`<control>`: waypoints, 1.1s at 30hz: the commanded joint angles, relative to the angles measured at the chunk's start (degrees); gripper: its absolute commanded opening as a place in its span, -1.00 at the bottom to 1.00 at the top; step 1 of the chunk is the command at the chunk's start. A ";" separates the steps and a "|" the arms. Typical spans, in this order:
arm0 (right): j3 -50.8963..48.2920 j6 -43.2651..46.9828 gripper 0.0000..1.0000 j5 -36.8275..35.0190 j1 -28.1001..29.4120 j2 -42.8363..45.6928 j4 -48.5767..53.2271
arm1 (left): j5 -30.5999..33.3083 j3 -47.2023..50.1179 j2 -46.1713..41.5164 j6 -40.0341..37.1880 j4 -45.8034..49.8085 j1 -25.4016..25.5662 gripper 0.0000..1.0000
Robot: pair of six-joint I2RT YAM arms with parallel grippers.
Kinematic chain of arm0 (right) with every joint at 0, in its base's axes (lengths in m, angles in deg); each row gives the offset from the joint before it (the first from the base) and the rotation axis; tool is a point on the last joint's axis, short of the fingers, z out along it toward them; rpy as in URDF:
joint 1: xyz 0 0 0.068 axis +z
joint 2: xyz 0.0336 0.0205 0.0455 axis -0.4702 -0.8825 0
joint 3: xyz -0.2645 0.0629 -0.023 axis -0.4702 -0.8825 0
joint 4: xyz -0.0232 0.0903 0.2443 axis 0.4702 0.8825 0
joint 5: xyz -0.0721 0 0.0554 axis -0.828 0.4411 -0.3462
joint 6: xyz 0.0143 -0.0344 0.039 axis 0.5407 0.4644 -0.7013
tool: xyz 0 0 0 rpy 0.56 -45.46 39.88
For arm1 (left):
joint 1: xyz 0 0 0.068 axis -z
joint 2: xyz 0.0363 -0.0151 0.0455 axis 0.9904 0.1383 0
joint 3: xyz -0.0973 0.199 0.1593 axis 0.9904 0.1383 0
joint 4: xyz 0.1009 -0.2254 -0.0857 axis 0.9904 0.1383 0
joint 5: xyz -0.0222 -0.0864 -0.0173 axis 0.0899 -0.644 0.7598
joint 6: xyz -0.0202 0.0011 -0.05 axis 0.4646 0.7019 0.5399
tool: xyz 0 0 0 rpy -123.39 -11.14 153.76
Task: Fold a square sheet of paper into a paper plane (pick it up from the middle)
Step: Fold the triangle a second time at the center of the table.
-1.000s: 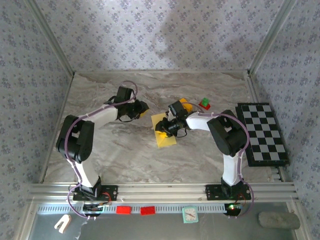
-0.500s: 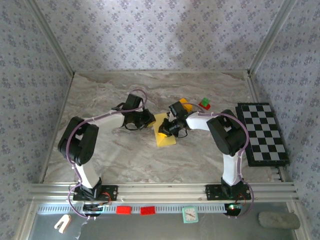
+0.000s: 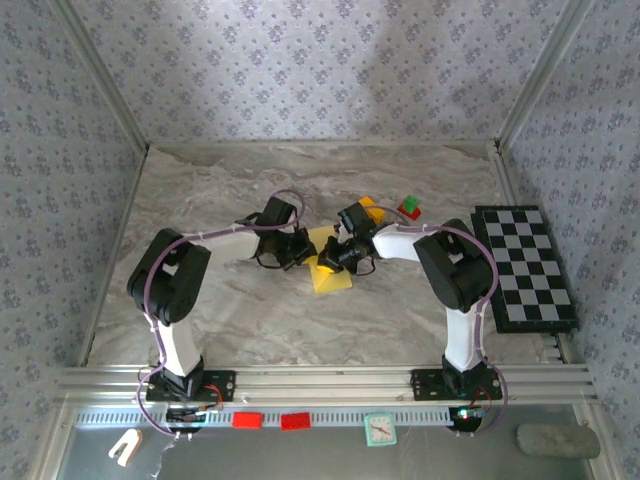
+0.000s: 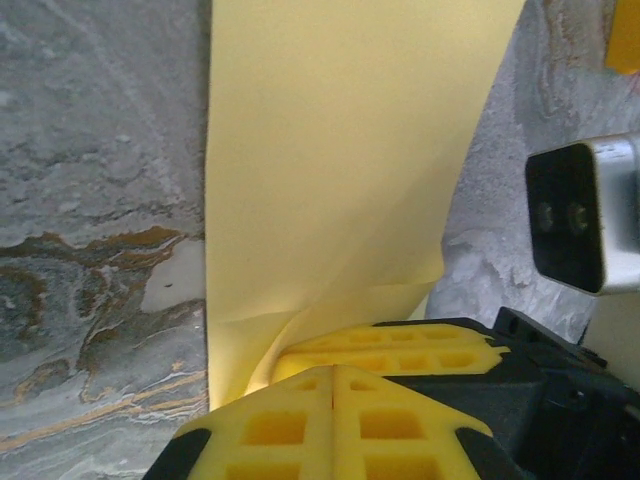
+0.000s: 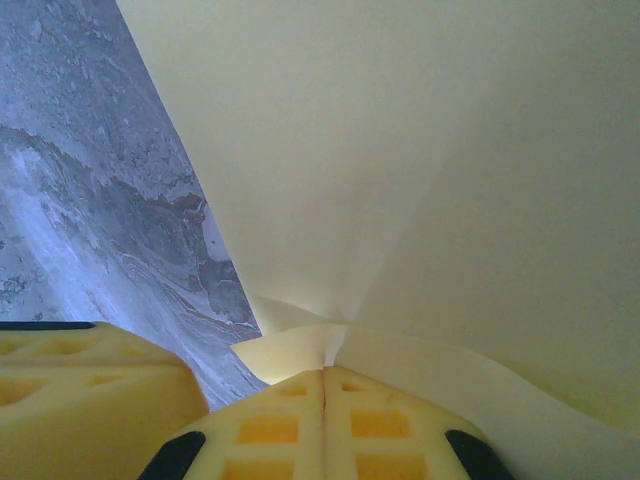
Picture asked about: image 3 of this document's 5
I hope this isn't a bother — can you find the yellow toy block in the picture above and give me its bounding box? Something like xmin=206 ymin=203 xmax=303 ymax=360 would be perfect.
xmin=360 ymin=195 xmax=387 ymax=225

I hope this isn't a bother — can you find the red flat brick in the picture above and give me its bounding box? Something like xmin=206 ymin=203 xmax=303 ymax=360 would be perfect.
xmin=231 ymin=411 xmax=264 ymax=430
xmin=279 ymin=412 xmax=312 ymax=432

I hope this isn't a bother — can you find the small mint clock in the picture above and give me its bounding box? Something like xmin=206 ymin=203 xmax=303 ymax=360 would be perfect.
xmin=363 ymin=412 xmax=398 ymax=448

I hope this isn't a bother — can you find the black white chessboard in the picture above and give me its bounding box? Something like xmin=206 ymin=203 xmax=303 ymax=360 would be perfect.
xmin=471 ymin=204 xmax=580 ymax=335

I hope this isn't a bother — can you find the left circuit board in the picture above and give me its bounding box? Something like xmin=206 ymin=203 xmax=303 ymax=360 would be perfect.
xmin=166 ymin=405 xmax=211 ymax=432

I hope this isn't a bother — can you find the circuit board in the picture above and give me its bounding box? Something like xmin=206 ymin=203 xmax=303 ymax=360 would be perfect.
xmin=448 ymin=405 xmax=486 ymax=431
xmin=166 ymin=405 xmax=211 ymax=432

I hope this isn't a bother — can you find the right circuit board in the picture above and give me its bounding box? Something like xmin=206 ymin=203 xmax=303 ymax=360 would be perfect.
xmin=448 ymin=405 xmax=486 ymax=431

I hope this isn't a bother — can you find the grey metal shelf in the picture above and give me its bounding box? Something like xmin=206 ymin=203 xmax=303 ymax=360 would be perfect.
xmin=54 ymin=404 xmax=609 ymax=480

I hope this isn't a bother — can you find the white plastic clip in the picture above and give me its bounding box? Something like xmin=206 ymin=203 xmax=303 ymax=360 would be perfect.
xmin=108 ymin=428 xmax=144 ymax=469

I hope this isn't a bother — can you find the grey stone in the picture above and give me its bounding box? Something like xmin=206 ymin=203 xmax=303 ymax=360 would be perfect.
xmin=516 ymin=423 xmax=601 ymax=460

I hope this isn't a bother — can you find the thin black left gripper cable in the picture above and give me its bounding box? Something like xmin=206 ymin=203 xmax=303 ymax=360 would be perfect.
xmin=248 ymin=252 xmax=289 ymax=273

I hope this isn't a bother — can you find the aluminium mounting rail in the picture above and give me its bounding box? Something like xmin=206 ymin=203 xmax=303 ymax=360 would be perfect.
xmin=54 ymin=364 xmax=599 ymax=404

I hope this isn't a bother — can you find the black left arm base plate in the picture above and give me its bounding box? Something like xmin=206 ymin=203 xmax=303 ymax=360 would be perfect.
xmin=144 ymin=368 xmax=237 ymax=404

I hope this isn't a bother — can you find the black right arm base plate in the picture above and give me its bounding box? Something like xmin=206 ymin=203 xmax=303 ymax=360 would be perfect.
xmin=410 ymin=368 xmax=503 ymax=401

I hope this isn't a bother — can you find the grey slotted cable duct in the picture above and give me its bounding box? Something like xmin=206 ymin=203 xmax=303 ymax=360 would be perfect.
xmin=73 ymin=405 xmax=481 ymax=429

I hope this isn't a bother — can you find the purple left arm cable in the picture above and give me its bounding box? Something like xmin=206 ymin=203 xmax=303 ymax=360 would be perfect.
xmin=135 ymin=188 xmax=306 ymax=441

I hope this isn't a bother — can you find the aluminium frame post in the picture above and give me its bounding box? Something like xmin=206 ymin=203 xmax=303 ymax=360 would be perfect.
xmin=49 ymin=0 xmax=151 ymax=154
xmin=497 ymin=0 xmax=596 ymax=149

